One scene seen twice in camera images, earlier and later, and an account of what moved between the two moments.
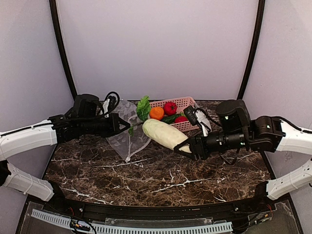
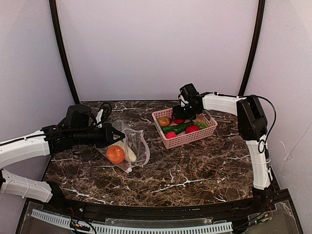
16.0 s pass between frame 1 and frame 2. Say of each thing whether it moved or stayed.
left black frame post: stayed
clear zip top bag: moved
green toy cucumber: moved
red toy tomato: moved
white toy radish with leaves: moved
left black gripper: moved
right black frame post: stayed
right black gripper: moved
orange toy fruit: moved
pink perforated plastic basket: moved
